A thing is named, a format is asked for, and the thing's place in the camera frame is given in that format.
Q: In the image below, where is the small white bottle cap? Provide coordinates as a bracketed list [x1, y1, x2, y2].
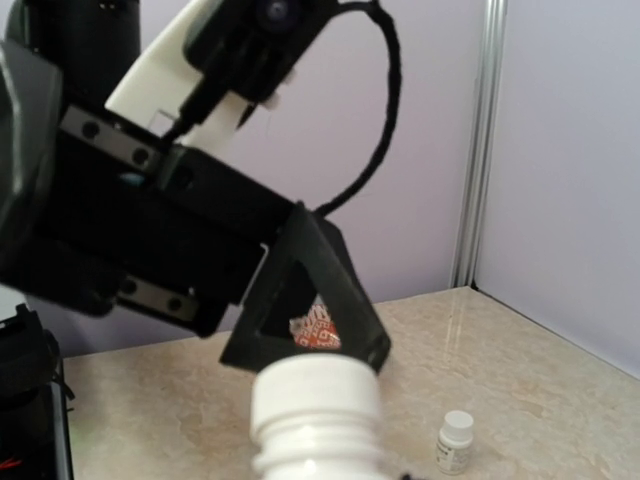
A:
[250, 353, 382, 438]

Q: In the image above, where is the red patterned bowl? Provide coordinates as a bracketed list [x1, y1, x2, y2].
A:
[289, 304, 341, 350]

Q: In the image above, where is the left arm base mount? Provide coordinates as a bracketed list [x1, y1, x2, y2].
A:
[1, 303, 75, 479]

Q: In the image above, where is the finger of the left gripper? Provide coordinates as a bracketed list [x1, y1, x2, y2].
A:
[220, 203, 391, 372]

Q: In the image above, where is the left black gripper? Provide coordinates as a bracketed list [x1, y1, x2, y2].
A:
[1, 40, 294, 337]

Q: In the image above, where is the small white pill bottle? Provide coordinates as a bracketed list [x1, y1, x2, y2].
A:
[249, 353, 391, 480]

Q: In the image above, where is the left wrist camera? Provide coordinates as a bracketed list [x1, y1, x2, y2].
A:
[104, 0, 341, 151]

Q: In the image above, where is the left aluminium corner post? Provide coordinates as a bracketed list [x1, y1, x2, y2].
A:
[450, 0, 508, 288]

